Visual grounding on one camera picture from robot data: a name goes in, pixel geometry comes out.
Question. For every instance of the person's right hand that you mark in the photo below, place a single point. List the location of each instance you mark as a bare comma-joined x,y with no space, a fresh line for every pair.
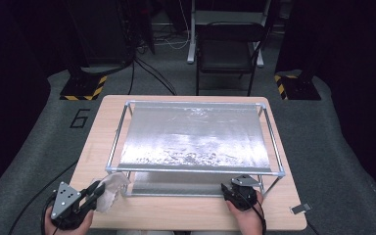
249,223

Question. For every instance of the black yellow striped stand base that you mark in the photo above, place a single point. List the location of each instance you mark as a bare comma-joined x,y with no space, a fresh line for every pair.
81,87
302,88

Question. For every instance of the person's left hand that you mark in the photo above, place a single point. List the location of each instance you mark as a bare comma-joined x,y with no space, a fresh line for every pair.
85,227

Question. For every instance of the black folding chair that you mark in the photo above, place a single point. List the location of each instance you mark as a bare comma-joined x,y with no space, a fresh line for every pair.
192,39
228,55

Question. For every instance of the silver metal frame rack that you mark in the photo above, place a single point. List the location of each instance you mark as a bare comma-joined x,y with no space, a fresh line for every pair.
196,137

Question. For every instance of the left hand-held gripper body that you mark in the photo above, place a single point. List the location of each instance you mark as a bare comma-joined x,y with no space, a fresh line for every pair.
64,199

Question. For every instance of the grey tape piece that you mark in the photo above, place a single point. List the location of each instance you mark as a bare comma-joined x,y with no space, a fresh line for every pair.
302,208

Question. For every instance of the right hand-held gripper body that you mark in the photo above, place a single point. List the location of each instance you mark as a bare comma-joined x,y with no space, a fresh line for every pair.
244,181

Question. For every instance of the black equipment cabinet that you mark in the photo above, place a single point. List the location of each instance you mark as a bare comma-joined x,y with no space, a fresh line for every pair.
101,32

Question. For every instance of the white cleaning cloth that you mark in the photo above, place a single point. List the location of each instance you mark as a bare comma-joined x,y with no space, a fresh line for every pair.
112,189

